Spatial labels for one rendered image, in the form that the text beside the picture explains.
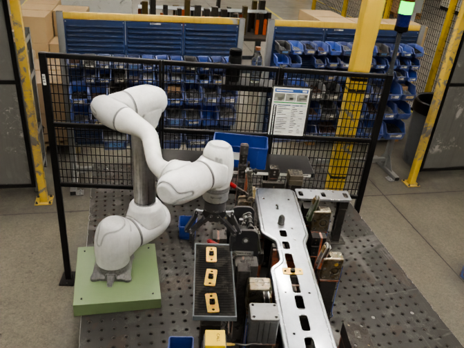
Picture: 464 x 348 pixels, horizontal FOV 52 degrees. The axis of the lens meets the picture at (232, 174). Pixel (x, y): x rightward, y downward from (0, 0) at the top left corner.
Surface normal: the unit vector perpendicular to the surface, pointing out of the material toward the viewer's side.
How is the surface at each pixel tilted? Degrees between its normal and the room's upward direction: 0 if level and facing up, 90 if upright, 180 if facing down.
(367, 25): 90
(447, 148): 90
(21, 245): 0
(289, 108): 90
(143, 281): 4
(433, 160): 91
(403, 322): 0
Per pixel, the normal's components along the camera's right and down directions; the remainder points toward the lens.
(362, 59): 0.07, 0.49
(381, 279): 0.08, -0.87
